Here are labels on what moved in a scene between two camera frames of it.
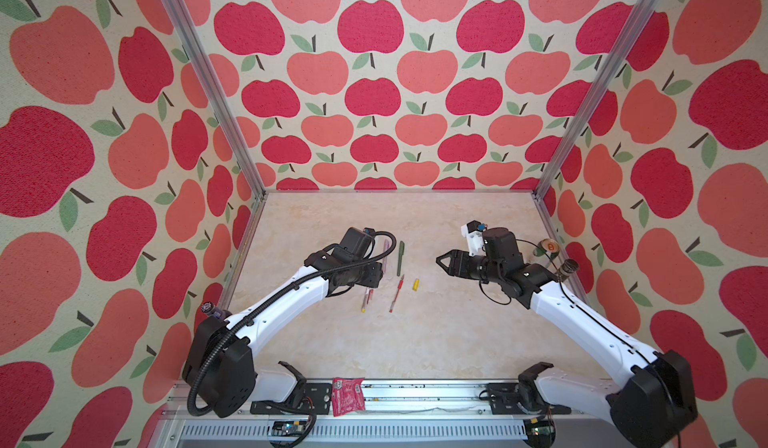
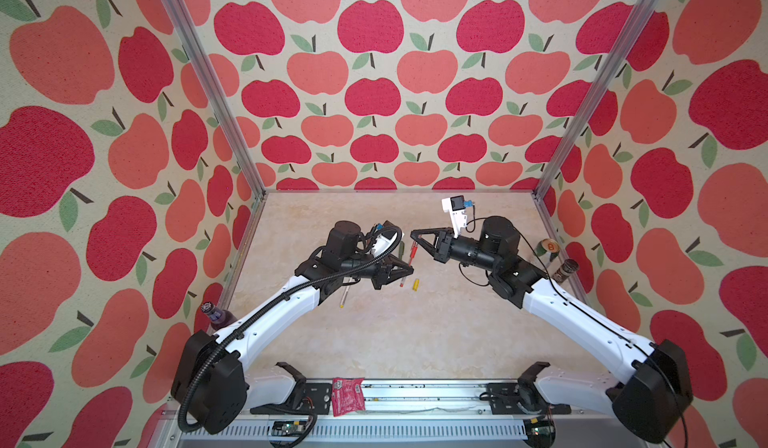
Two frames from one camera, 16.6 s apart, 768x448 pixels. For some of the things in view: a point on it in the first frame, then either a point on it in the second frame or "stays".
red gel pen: (397, 291) to (404, 278)
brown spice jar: (569, 267) stays
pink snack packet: (348, 395) stays
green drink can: (550, 246) stays
